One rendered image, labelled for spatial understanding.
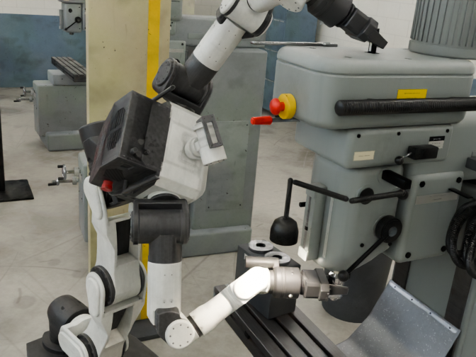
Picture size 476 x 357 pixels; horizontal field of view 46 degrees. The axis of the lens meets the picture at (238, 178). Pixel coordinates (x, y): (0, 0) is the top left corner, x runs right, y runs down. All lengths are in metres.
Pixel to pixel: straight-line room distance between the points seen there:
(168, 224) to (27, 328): 2.28
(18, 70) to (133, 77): 7.37
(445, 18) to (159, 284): 0.98
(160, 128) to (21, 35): 8.77
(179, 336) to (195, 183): 0.41
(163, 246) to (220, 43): 0.58
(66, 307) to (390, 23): 6.27
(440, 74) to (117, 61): 1.89
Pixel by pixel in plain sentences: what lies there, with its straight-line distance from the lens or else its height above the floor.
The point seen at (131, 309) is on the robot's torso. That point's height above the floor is 0.90.
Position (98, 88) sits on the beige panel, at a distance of 2.98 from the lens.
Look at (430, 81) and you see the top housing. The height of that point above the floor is 1.84.
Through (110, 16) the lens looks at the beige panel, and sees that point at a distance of 2.94.
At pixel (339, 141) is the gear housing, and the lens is 1.36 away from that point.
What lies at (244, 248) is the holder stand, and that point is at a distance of 2.04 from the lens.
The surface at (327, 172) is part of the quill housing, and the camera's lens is 1.47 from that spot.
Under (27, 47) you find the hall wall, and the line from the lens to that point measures 10.27.
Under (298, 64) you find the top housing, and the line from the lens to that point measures 1.33.
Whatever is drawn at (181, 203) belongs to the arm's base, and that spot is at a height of 1.46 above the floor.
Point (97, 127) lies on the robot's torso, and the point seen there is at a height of 1.55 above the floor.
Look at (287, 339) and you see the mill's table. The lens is 1.92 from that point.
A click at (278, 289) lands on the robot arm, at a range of 1.59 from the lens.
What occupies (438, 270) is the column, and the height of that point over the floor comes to 1.23.
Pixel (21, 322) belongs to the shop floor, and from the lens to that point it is 3.71.
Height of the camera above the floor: 2.04
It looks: 20 degrees down
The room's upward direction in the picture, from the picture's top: 5 degrees clockwise
